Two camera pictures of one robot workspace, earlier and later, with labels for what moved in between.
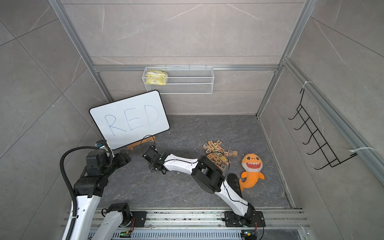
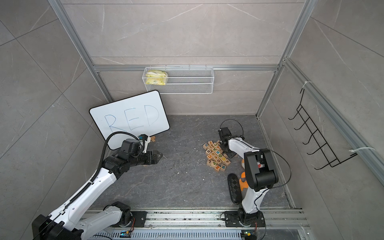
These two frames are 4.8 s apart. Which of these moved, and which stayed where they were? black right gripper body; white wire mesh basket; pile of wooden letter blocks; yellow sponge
Moved: black right gripper body
Stayed: yellow sponge; white wire mesh basket; pile of wooden letter blocks
